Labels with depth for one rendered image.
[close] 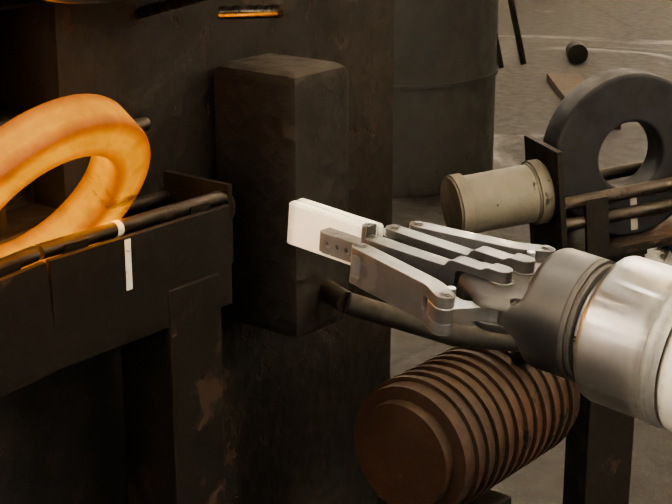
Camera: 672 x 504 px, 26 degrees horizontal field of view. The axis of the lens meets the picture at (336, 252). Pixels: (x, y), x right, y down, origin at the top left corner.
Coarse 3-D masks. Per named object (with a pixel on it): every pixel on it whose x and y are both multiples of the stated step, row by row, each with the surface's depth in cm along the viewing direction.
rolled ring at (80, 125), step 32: (64, 96) 99; (96, 96) 101; (0, 128) 96; (32, 128) 96; (64, 128) 96; (96, 128) 98; (128, 128) 101; (0, 160) 95; (32, 160) 95; (64, 160) 98; (96, 160) 107; (128, 160) 105; (0, 192) 96; (96, 192) 108; (128, 192) 109; (64, 224) 109; (96, 224) 109; (0, 256) 107
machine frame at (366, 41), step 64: (0, 0) 111; (128, 0) 119; (256, 0) 131; (320, 0) 138; (384, 0) 146; (0, 64) 119; (64, 64) 115; (128, 64) 120; (192, 64) 126; (384, 64) 148; (192, 128) 128; (384, 128) 150; (64, 192) 118; (384, 192) 152; (64, 384) 122; (256, 384) 142; (320, 384) 150; (0, 448) 117; (64, 448) 123; (256, 448) 144; (320, 448) 152
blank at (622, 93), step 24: (624, 72) 132; (648, 72) 133; (576, 96) 132; (600, 96) 131; (624, 96) 132; (648, 96) 132; (552, 120) 133; (576, 120) 131; (600, 120) 132; (624, 120) 133; (648, 120) 133; (552, 144) 132; (576, 144) 132; (600, 144) 133; (648, 144) 137; (576, 168) 133; (648, 168) 137; (576, 192) 133; (648, 216) 136
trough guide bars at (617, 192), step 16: (608, 176) 138; (624, 176) 139; (592, 192) 132; (608, 192) 132; (624, 192) 132; (640, 192) 133; (656, 192) 134; (576, 208) 132; (592, 208) 132; (624, 208) 133; (640, 208) 133; (656, 208) 134; (576, 224) 132; (592, 224) 132; (608, 224) 133; (592, 240) 133; (608, 240) 133; (608, 256) 134
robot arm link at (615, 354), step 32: (608, 288) 81; (640, 288) 81; (608, 320) 81; (640, 320) 80; (576, 352) 82; (608, 352) 80; (640, 352) 79; (608, 384) 81; (640, 384) 80; (640, 416) 82
